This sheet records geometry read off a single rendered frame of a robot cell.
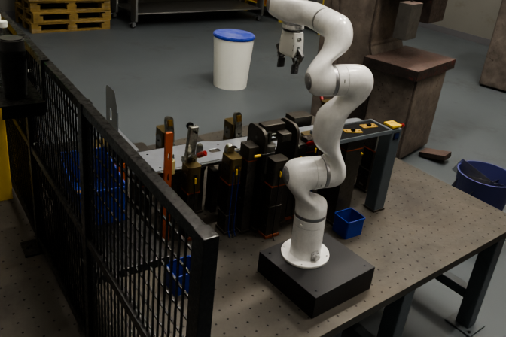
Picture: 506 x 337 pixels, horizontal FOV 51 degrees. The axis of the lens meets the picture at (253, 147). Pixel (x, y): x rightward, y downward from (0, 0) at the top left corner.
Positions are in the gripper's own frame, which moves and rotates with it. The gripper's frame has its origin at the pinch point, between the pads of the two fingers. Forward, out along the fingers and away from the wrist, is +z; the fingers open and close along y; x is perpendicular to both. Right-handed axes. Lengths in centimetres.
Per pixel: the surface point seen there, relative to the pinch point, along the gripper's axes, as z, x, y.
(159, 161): 45, 43, 24
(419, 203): 75, -86, -16
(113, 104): 17, 63, 23
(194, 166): 40, 36, 5
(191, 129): 24.3, 37.1, 7.2
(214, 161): 45, 21, 15
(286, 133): 29.1, -4.2, 0.0
